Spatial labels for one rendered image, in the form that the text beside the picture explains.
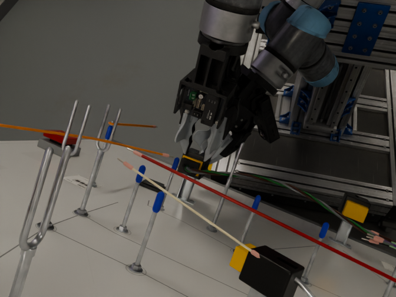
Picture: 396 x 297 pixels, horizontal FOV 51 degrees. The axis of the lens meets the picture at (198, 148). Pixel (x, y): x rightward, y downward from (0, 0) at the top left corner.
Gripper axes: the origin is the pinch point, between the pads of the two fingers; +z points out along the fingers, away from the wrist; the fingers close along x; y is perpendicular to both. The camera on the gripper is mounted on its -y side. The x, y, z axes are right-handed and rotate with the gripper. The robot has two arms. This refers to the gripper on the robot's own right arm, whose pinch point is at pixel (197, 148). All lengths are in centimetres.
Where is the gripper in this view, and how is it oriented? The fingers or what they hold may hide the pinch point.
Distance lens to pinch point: 69.8
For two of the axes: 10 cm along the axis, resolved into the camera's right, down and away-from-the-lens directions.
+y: -3.1, 4.5, -8.4
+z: -2.2, 8.3, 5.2
